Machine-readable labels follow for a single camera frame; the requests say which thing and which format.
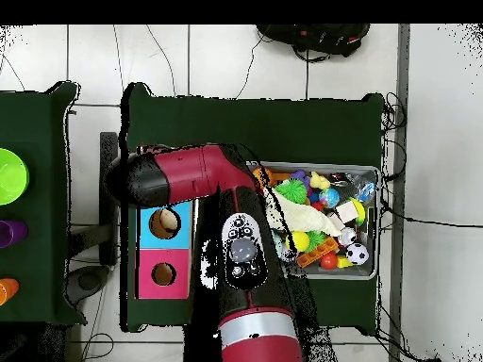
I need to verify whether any cream knitted cloth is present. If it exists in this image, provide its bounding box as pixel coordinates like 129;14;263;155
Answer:
263;187;342;238

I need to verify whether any wooden box with three holes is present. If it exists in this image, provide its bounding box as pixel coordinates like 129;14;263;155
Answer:
134;199;195;301

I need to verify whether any silver mesh bin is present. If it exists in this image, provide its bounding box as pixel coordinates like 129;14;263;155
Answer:
246;160;380;281

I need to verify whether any orange toy basketball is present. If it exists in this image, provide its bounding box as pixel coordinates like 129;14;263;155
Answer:
253;167;274;189

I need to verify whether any plain yellow ball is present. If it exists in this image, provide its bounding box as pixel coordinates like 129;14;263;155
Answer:
288;230;310;253

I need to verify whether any dark green table cloth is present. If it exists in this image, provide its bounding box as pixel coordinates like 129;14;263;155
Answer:
0;81;88;326
119;82;386;335

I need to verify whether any globe print ball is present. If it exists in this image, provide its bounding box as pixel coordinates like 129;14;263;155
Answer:
318;187;341;208

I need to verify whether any pale wooden cube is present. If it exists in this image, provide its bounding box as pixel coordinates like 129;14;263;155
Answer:
335;201;360;223

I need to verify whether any black and white soccer ball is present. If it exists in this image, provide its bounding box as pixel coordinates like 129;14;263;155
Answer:
345;242;370;266

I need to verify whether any black backpack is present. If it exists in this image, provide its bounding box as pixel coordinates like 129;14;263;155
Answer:
256;24;371;61

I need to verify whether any purple cup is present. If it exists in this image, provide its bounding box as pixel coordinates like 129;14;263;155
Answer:
0;220;28;249

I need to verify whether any lime green bowl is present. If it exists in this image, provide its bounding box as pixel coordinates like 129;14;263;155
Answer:
0;147;30;206

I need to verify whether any orange cup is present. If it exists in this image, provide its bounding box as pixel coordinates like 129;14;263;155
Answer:
0;277;20;306

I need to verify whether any green stringy puffer ball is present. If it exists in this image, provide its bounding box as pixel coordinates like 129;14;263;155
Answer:
275;178;308;205

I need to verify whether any black cable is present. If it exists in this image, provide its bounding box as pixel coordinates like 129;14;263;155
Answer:
379;91;408;182

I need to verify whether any grey floor cable cover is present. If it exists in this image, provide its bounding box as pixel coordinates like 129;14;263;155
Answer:
388;24;411;362

